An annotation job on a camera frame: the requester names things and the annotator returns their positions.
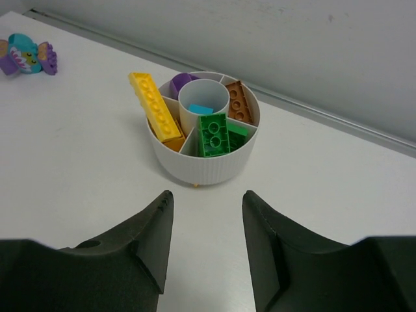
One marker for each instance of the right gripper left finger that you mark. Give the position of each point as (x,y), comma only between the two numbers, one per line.
(122,269)

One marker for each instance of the green lego plate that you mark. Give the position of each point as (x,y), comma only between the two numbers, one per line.
(237,136)

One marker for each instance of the yellow lego brick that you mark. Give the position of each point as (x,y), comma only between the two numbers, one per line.
(176,144)

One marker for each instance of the teal lego brick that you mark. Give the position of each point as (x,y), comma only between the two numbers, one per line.
(198,109)

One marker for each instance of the green lego brick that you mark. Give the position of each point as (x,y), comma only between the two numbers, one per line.
(213,139)

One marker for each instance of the white divided round container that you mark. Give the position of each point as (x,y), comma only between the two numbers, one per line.
(187,166)

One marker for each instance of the long yellow lego plate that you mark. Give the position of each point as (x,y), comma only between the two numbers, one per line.
(154,106)

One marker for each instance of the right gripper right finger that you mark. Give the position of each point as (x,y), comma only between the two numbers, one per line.
(295,269)

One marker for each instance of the purple yellow green lego cluster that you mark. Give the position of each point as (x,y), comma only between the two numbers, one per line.
(178,82)

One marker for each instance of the teal purple butterfly lego cluster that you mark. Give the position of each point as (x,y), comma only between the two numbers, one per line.
(20,54)

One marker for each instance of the orange brown lego piece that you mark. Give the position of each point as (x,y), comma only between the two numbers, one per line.
(239,108)

